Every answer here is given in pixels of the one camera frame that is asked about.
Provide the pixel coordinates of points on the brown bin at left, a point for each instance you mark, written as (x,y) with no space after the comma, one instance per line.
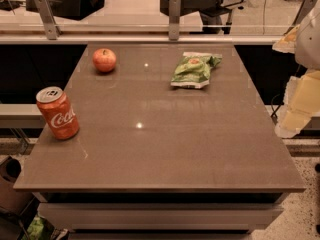
(11,201)

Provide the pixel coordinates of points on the grey table drawer base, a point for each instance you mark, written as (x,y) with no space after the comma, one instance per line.
(209,218)

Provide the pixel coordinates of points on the middle metal rail bracket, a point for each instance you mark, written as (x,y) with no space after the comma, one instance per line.
(174,19)

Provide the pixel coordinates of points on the red apple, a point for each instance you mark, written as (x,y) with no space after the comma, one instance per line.
(104,60)

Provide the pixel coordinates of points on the green bag under table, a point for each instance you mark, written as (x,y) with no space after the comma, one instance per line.
(39,229)

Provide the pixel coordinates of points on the black office chair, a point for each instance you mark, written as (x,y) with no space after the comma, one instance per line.
(213,4)

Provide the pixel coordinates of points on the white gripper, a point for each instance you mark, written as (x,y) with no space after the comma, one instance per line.
(309,44)

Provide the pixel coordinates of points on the left metal rail bracket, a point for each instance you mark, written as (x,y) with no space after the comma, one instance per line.
(51,28)

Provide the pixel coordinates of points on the green jalapeno chip bag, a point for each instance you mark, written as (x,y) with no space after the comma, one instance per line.
(194,70)

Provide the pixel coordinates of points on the red coke can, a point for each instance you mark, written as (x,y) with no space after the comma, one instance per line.
(57,110)

